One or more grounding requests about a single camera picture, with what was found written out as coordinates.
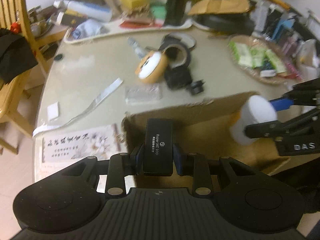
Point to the dark box with gold emblem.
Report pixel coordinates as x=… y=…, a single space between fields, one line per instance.
x=75 y=18

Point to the white paper strip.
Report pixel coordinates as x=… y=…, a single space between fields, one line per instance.
x=107 y=92

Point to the crumpled brown paper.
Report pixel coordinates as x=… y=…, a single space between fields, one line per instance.
x=137 y=15

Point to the white blue cloth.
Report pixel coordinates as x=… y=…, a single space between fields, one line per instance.
x=90 y=27

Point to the tall white box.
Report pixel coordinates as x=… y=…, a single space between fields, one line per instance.
x=260 y=15

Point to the mint green box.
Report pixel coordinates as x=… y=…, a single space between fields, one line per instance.
x=158 y=12

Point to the white blue-label lotion bottle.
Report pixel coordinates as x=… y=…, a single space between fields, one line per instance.
x=90 y=11

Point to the small black round lid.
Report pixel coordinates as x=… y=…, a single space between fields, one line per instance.
x=58 y=57

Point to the small wooden side table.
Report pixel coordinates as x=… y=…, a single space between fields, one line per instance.
x=53 y=33

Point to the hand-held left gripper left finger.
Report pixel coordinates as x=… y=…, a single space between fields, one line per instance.
x=137 y=156

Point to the clear plastic bag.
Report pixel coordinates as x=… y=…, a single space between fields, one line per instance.
x=308 y=52

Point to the yellow masking tape roll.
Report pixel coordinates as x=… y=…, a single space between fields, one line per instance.
x=155 y=72

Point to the metal bowl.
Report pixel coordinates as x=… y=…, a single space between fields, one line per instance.
x=36 y=28

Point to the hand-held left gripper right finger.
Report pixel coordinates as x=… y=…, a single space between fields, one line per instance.
x=178 y=160

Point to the black round cap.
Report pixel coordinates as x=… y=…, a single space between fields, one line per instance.
x=197 y=87

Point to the white tray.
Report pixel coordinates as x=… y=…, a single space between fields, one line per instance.
x=117 y=28

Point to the yellow object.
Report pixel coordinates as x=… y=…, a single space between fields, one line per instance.
x=276 y=1

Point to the red flat packet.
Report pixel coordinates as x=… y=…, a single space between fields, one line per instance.
x=135 y=25

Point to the brown paper envelope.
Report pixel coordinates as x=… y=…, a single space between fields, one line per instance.
x=220 y=6

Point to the small white card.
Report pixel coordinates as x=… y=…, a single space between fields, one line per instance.
x=53 y=110

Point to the marble patterned tube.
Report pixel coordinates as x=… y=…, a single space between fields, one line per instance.
x=135 y=46

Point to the clear plastic packet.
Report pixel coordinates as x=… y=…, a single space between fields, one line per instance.
x=142 y=93

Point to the black cloth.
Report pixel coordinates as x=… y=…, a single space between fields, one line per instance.
x=15 y=55

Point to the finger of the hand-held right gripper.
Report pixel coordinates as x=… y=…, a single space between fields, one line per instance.
x=280 y=104
x=262 y=130

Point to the brown cardboard box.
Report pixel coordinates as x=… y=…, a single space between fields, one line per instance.
x=200 y=120

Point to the yellow box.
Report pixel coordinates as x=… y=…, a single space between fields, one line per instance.
x=135 y=0

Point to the black round dish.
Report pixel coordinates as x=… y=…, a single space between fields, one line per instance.
x=225 y=23

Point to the green white snack packet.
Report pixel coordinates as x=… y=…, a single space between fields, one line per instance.
x=257 y=55
x=238 y=51
x=275 y=60

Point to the wooden chair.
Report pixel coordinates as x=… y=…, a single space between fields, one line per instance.
x=7 y=97

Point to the small red object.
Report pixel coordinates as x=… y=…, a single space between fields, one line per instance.
x=15 y=27

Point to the small black cube box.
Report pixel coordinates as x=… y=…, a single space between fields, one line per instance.
x=178 y=77

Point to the printed paper sheet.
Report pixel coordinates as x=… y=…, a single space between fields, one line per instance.
x=75 y=145

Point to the wicker basket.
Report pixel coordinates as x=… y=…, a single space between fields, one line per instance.
x=275 y=78

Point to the black thermos flask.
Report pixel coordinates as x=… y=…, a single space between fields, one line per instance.
x=176 y=2

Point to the black rectangular box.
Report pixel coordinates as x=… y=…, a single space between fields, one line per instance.
x=158 y=145

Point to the blue box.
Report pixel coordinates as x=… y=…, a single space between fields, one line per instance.
x=283 y=28

